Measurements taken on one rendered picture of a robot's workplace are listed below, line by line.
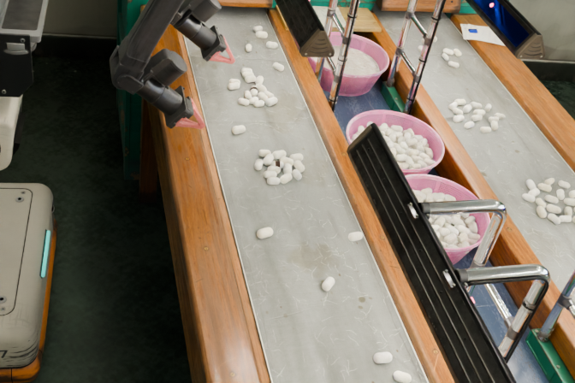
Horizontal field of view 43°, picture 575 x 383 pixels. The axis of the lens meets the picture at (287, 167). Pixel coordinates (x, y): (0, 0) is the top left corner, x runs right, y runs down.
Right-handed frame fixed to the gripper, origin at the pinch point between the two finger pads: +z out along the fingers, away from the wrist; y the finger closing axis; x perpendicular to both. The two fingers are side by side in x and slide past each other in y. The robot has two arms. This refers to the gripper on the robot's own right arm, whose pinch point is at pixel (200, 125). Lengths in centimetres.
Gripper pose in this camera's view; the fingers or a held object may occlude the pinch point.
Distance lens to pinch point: 179.5
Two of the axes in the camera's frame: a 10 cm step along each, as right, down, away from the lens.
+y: -2.3, -6.4, 7.3
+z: 6.3, 4.8, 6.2
